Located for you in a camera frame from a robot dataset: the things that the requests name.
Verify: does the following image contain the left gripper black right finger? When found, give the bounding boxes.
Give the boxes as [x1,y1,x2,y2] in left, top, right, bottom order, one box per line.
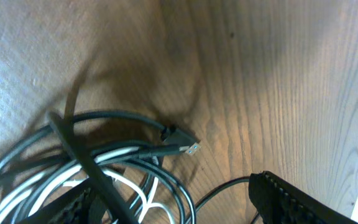
[249,171,355,224]

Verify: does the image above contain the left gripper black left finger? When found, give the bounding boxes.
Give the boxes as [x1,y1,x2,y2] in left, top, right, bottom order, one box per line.
[19,179,107,224]

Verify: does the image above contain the thin black cable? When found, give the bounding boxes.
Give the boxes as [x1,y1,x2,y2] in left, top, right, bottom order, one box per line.
[183,175,260,224]

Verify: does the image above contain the white cable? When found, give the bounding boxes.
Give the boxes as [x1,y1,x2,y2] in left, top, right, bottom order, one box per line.
[0,146,177,224]

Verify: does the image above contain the black USB cable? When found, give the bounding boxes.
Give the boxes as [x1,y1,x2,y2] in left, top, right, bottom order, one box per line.
[0,109,202,224]

